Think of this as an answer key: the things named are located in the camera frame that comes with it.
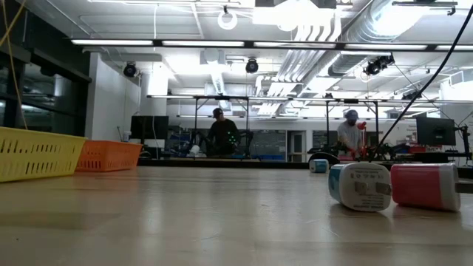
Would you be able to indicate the teal white USB charger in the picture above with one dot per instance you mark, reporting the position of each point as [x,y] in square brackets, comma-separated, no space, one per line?
[318,166]
[354,188]

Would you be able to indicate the pink white USB charger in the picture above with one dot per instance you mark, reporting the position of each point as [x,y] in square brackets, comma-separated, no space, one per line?
[417,186]

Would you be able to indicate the person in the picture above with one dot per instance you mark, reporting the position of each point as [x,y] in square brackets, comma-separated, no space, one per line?
[350,134]
[222,134]

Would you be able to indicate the black arched clamp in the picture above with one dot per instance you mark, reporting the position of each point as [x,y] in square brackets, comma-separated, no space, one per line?
[142,154]
[314,156]

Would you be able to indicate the black computer monitor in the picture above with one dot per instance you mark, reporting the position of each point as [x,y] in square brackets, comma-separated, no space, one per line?
[436,131]
[148,127]

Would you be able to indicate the orange plastic basket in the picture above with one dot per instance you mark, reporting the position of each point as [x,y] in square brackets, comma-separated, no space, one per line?
[107,157]

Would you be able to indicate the overhead light bar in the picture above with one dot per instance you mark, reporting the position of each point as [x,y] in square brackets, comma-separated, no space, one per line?
[111,42]

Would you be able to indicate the yellow plastic basket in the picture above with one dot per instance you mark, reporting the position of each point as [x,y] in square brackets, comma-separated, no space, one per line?
[37,155]

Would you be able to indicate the black table frame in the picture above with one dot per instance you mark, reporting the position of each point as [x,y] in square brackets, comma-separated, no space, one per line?
[221,162]

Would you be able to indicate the black background rig frame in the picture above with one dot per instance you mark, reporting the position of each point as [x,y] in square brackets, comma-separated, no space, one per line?
[221,97]
[377,129]

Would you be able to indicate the black ceiling camera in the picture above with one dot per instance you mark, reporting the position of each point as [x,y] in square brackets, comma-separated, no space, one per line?
[130,69]
[373,67]
[252,65]

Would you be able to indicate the silver ventilation duct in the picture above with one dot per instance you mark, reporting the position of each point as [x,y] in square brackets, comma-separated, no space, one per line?
[354,55]

